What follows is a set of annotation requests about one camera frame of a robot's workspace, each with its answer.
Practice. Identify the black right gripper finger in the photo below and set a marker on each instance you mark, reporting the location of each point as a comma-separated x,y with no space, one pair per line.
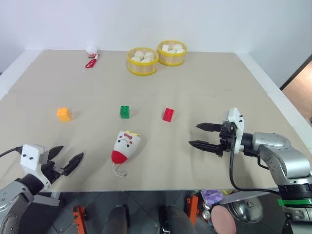
207,146
210,127

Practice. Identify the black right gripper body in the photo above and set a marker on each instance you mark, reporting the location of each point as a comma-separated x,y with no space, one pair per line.
228,139

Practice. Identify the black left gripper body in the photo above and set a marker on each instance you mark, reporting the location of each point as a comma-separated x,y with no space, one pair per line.
50,170

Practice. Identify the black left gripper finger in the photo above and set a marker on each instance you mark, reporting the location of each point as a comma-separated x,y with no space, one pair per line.
54,152
74,163

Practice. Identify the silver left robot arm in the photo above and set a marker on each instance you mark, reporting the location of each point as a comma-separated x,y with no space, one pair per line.
12,197

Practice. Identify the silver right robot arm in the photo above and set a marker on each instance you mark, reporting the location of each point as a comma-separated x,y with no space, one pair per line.
285,156

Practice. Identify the orange toy brick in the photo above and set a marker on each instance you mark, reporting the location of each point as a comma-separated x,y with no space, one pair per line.
64,114

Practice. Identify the red toy brick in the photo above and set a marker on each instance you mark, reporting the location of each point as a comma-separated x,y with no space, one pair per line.
168,115

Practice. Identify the purple plastic bag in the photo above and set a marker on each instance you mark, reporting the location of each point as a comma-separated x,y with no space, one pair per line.
211,196

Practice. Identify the orange clamp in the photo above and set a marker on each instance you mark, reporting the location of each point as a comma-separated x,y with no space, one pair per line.
79,217
193,207

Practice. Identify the white and red plush toy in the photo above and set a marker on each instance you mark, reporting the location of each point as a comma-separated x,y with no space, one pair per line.
125,146

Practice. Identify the small metal can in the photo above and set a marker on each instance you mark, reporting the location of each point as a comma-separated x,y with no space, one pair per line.
206,214

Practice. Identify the green toy brick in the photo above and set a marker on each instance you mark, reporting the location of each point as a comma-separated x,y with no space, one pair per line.
125,112

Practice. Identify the shiny metal pot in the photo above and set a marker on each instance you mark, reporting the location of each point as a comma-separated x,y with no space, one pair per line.
247,209

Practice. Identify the pink round disc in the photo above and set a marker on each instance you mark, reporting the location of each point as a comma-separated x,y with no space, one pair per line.
223,218

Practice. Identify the bamboo steamer with white buns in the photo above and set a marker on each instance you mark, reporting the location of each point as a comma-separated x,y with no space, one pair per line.
171,59

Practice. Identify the dark rounded shape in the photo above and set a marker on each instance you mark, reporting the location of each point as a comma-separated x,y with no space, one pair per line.
175,220

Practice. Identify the white toy bun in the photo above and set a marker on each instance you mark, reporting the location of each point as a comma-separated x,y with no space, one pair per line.
180,51
177,46
171,51
165,47

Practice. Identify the bamboo steamer with speckled buns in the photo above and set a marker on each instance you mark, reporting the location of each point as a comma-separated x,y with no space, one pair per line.
142,68

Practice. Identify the speckled toy bun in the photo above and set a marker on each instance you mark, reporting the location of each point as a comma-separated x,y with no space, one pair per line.
145,61
136,59
149,56
139,54

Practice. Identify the red plastic loop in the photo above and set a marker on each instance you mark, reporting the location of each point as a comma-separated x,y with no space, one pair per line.
90,63

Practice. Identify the white fluffy ball toy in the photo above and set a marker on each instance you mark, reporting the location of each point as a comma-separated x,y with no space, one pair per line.
91,49

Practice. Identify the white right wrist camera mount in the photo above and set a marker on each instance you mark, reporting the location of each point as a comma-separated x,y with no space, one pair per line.
237,122

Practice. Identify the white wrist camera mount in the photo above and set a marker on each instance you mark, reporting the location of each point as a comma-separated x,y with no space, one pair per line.
30,156
237,122

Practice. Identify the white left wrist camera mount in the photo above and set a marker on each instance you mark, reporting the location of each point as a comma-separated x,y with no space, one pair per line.
30,156

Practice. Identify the grey metal bracket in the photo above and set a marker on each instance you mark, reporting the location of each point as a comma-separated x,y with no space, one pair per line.
47,200

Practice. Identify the dark door frame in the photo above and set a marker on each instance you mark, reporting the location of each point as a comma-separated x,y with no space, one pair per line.
296,72

